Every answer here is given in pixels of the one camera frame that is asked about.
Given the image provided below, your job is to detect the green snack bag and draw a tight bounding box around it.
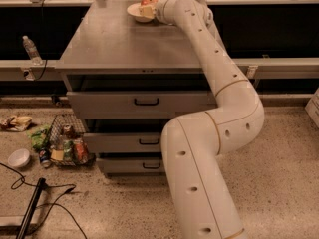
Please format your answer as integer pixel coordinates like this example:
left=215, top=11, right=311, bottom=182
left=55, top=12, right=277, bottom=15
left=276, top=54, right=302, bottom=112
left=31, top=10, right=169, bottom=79
left=28, top=125, right=51, bottom=151

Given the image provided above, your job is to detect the wire mesh basket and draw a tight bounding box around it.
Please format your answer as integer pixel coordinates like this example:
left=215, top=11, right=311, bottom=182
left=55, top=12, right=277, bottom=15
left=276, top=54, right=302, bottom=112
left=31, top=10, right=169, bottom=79
left=49, top=114, right=95, bottom=166

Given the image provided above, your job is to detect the grey drawer cabinet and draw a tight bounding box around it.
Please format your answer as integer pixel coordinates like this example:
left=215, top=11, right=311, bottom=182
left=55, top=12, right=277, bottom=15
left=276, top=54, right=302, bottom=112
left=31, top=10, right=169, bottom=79
left=55, top=0, right=233, bottom=179

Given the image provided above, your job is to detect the black cable on floor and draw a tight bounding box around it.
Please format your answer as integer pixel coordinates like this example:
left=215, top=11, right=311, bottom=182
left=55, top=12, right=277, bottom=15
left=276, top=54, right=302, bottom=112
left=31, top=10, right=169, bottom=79
left=0, top=161, right=88, bottom=239

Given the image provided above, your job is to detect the crumpled brown snack bag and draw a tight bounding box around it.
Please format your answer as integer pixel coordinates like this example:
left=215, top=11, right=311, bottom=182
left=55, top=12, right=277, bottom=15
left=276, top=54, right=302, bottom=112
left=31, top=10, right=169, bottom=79
left=0, top=116, right=32, bottom=132

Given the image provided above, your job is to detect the black pole on floor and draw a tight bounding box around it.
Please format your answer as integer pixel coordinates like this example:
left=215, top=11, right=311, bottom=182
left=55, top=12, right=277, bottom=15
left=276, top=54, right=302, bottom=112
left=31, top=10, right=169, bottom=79
left=16, top=178, right=46, bottom=239

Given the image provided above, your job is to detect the red apple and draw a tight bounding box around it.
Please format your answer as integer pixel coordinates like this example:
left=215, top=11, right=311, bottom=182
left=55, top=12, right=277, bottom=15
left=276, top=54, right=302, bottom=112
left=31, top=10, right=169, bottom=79
left=141, top=0, right=159, bottom=6

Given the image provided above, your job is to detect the white paper bowl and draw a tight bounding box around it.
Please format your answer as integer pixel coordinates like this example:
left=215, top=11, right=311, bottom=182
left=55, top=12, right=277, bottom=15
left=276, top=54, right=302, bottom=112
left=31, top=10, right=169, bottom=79
left=127, top=3, right=153, bottom=23

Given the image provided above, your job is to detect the top grey drawer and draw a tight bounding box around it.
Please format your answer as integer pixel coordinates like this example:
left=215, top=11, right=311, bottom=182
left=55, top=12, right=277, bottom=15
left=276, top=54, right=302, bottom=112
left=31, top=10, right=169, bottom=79
left=67, top=91, right=216, bottom=120

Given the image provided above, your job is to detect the blue soda can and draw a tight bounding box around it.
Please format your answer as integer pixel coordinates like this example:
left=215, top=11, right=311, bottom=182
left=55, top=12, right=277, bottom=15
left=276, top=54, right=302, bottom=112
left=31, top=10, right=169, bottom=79
left=39, top=148, right=51, bottom=168

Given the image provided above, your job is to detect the grey drawer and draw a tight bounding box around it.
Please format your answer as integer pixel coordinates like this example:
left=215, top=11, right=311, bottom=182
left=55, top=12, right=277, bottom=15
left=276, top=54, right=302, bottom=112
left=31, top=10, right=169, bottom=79
left=67, top=91, right=216, bottom=120
left=96, top=157, right=164, bottom=175
left=84, top=132, right=160, bottom=153

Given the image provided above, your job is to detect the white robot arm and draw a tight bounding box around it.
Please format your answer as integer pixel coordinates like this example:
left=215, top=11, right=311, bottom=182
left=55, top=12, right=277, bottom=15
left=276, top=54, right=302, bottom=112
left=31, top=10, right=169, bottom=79
left=140, top=0, right=264, bottom=239

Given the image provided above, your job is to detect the red can in basket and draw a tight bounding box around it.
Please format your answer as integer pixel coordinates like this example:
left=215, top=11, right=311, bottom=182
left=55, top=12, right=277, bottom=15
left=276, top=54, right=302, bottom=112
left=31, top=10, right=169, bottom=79
left=74, top=139, right=89, bottom=163

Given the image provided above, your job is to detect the black hanging cable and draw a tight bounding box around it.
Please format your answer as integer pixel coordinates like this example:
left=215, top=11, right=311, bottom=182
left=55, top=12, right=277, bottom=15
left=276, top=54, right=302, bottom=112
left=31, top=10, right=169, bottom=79
left=34, top=0, right=55, bottom=82

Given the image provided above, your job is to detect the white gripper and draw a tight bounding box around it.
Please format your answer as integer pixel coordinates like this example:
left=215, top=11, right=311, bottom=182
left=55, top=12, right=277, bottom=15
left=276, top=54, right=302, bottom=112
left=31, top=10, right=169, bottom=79
left=139, top=0, right=172, bottom=24

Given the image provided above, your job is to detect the clear plastic water bottle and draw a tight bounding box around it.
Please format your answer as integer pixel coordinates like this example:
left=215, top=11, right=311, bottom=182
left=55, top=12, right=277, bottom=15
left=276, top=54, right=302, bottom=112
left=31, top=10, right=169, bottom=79
left=22, top=36, right=43, bottom=66

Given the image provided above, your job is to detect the middle grey drawer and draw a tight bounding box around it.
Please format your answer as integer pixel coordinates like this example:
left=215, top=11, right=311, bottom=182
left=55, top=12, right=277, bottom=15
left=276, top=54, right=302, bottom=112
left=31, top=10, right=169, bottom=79
left=84, top=132, right=160, bottom=153

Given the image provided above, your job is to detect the bottom grey drawer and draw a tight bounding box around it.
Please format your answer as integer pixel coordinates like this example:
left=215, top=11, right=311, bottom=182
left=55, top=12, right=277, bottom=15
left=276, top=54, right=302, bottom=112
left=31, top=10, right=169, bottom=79
left=96, top=157, right=164, bottom=175

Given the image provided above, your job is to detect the green can in basket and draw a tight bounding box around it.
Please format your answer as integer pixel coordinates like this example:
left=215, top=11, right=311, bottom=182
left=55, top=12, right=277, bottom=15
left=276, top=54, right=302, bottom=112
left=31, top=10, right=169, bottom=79
left=63, top=140, right=74, bottom=161

